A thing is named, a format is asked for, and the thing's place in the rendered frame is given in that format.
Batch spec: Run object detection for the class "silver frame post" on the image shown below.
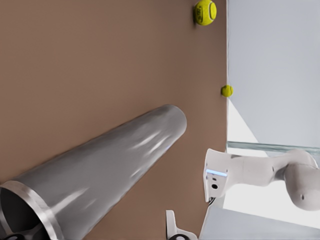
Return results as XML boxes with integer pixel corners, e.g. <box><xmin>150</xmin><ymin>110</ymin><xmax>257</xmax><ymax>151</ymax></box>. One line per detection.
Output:
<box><xmin>226</xmin><ymin>141</ymin><xmax>320</xmax><ymax>156</ymax></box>

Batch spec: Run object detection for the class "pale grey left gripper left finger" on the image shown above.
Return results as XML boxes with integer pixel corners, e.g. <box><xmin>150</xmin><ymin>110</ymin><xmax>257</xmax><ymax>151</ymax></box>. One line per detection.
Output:
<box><xmin>0</xmin><ymin>223</ymin><xmax>45</xmax><ymax>240</ymax></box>

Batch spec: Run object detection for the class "yellow tennis ball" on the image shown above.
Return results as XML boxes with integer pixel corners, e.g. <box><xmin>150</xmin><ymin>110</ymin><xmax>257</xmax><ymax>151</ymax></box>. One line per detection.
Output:
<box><xmin>193</xmin><ymin>0</ymin><xmax>218</xmax><ymax>26</ymax></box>
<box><xmin>220</xmin><ymin>84</ymin><xmax>234</xmax><ymax>98</ymax></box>

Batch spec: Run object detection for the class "grey metal tennis tube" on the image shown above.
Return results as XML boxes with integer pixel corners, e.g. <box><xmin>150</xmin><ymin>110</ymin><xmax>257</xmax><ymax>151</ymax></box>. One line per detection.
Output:
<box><xmin>0</xmin><ymin>104</ymin><xmax>188</xmax><ymax>240</ymax></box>

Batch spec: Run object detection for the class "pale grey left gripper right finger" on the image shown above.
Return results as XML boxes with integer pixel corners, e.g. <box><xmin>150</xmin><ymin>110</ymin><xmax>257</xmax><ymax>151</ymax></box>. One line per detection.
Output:
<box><xmin>165</xmin><ymin>209</ymin><xmax>199</xmax><ymax>240</ymax></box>

